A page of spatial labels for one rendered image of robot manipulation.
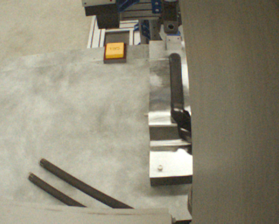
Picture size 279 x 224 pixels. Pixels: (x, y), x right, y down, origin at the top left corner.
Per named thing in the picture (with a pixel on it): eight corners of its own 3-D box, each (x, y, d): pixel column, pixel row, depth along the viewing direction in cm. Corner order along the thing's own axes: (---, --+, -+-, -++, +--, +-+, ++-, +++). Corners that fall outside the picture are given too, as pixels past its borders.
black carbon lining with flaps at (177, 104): (168, 56, 155) (166, 38, 147) (213, 57, 154) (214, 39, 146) (170, 147, 135) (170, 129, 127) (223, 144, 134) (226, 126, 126)
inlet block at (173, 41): (165, 28, 163) (165, 18, 159) (179, 28, 163) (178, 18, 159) (166, 53, 156) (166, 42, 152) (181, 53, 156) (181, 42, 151)
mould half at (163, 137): (151, 57, 165) (148, 32, 154) (221, 58, 163) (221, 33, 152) (150, 186, 135) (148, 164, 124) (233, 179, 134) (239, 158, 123)
